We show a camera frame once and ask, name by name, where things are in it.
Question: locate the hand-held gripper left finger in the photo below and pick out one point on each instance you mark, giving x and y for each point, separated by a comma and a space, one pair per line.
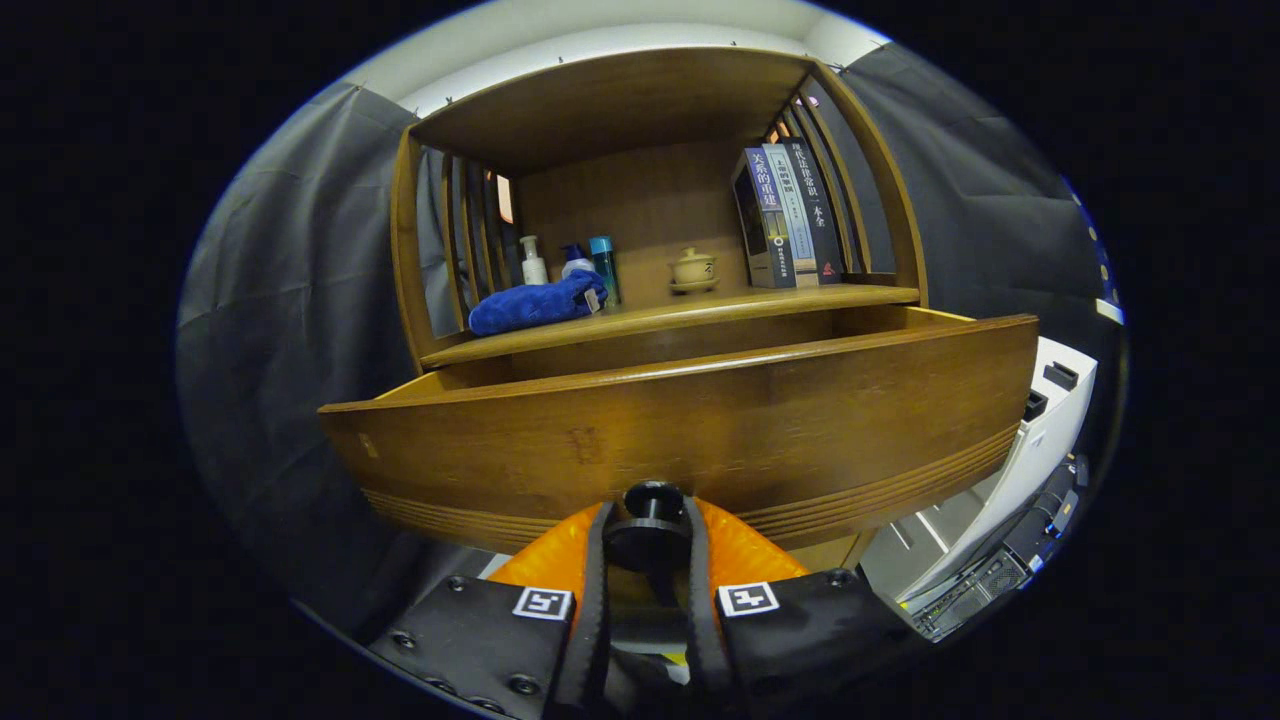
585, 640

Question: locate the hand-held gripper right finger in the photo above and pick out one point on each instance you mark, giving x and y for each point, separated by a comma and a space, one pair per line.
705, 640

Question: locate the wooden drawer with black knob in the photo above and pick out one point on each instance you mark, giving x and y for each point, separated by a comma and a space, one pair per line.
700, 430

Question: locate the wooden countertop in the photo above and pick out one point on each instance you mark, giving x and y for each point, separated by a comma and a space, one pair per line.
700, 305

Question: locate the wooden cabinet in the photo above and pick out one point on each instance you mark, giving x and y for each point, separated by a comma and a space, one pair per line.
640, 200

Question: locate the black electronic device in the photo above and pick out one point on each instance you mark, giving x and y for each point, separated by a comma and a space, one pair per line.
985, 585

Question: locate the white box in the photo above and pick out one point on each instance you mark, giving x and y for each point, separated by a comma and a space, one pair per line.
1000, 480

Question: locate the blue folded towel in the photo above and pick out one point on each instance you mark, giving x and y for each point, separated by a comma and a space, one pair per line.
530, 305

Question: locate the beige lidded teacup with saucer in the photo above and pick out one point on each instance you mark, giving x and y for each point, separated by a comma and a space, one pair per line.
693, 270

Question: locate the white bottle with blue cap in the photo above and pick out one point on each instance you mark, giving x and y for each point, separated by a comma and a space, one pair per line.
577, 266

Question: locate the teal bottle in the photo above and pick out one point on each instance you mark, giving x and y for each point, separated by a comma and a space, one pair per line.
603, 265

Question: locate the white pump bottle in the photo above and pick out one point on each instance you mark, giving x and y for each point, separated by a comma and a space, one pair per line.
534, 268

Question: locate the light grey spine book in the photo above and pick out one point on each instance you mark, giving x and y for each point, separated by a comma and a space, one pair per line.
795, 220

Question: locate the black backdrop cloth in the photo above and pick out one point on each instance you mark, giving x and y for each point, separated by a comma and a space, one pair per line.
290, 320

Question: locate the black spine book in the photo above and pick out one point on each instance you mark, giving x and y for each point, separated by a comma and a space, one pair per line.
815, 210

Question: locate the white wall shelf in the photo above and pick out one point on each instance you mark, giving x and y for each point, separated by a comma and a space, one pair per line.
1110, 311

